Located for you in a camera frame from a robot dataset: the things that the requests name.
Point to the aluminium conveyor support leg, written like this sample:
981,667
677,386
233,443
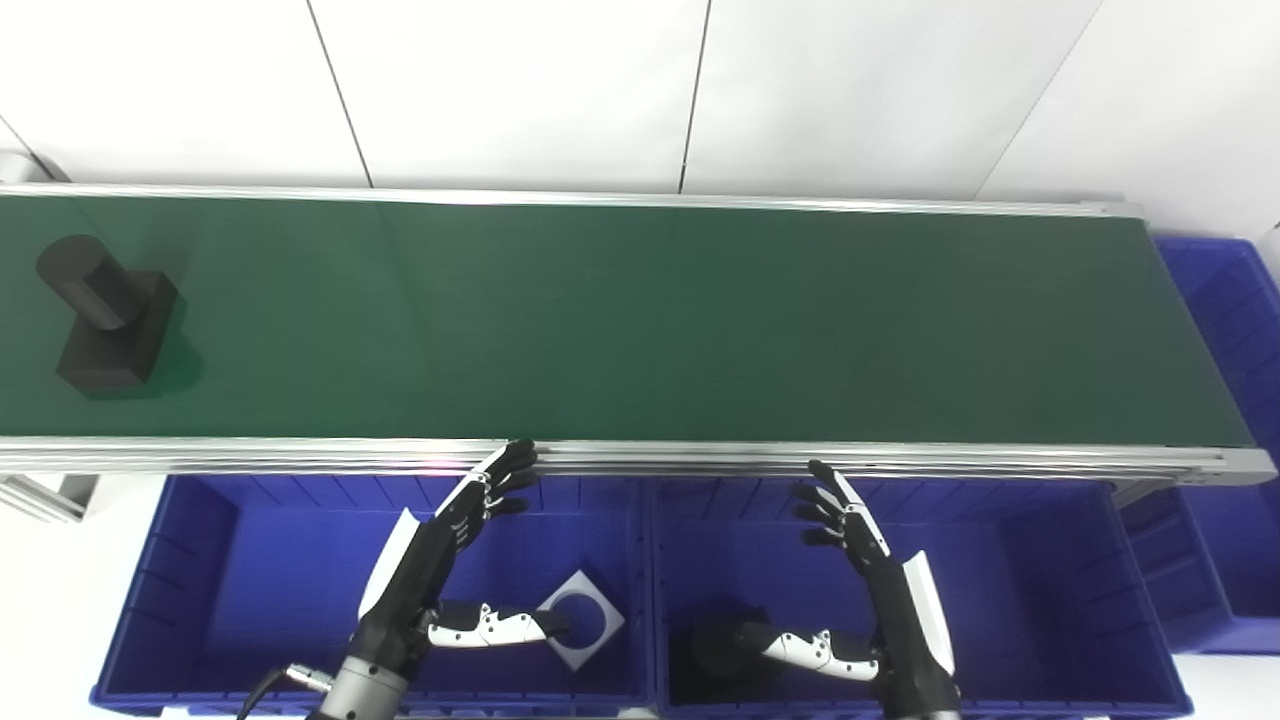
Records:
45,495

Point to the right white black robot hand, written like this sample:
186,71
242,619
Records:
900,610

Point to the blue plastic bin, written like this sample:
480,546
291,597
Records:
1230,420
1040,600
270,590

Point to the green conveyor belt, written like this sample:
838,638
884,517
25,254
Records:
640,320

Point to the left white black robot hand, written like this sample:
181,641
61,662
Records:
425,560

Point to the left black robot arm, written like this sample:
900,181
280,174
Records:
365,692

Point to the grey conveyor end cover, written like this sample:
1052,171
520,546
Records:
25,165

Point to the grey square plate with hole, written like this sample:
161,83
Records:
598,640

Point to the black cylinder block part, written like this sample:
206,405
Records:
105,335
710,652

